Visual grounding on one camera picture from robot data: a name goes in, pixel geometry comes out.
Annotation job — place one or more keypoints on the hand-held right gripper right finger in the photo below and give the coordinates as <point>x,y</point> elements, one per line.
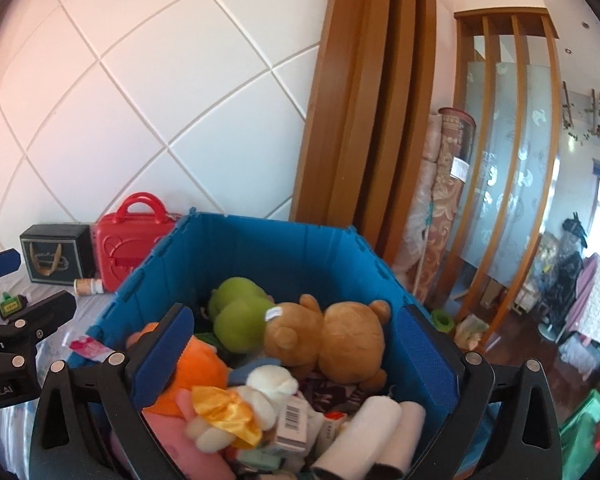
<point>427,360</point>

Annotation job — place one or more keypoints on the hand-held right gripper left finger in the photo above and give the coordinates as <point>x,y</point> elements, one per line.
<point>162,355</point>

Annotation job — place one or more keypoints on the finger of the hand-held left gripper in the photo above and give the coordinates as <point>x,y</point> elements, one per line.
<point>0,267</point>
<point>45,315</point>

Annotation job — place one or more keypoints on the brown bear plush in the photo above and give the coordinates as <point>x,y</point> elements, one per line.
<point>340,345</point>

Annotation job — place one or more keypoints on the blue plastic storage box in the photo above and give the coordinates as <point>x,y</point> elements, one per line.
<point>280,255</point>

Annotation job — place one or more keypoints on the small green toy car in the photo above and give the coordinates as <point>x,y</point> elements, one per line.
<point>12,306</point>

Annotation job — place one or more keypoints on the orange plush toy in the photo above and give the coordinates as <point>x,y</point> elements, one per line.
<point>200,365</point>

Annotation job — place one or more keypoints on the pale printed tablecloth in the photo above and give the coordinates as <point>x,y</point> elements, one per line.
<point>87,312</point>

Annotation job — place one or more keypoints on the green cup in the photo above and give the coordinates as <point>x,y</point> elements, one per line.
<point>442,320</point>

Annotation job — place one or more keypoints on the small pink bottle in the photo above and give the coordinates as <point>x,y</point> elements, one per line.
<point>87,286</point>

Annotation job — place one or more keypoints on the pink packet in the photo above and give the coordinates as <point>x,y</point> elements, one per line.
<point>87,347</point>

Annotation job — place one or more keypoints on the white cloth roll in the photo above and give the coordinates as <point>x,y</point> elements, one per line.
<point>412,425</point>
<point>365,430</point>

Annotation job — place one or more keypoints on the black gift box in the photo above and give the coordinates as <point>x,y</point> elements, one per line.
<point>75,240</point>

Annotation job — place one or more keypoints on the green plush toy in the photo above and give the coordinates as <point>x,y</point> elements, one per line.
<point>240,320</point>

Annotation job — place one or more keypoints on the pink plush toy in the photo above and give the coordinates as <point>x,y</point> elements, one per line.
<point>165,440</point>

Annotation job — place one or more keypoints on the blue cloth item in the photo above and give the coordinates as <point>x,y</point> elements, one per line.
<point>250,371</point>

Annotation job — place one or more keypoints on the dark patterned pouch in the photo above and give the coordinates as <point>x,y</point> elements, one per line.
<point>330,392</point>

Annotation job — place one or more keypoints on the red toy suitcase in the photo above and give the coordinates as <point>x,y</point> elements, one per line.
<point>125,245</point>

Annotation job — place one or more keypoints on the white plush with yellow bow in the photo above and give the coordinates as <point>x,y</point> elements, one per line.
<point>270,385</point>

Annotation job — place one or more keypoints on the small red white box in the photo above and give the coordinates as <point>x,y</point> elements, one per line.
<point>334,427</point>

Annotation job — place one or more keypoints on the white barcode box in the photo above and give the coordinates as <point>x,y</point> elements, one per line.
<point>292,415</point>

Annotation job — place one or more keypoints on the mint green box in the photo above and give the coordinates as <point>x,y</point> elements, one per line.
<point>260,460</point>

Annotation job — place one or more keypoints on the pink rolled carpet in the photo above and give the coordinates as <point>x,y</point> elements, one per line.
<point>422,210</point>

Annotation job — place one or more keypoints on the dark hanging clothes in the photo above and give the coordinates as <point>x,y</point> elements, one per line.
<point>572,270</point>

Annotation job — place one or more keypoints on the green bag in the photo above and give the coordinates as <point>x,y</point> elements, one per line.
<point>587,425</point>

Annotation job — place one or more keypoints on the brown patterned rolled carpet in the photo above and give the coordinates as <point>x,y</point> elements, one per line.
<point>452,170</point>

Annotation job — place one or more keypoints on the wooden slat partition screen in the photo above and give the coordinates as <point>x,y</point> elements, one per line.
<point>510,160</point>

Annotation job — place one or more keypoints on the wooden pillar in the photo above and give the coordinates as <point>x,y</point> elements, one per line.
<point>370,110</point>

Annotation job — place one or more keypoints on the wall vine decoration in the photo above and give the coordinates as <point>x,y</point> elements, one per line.
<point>597,120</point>

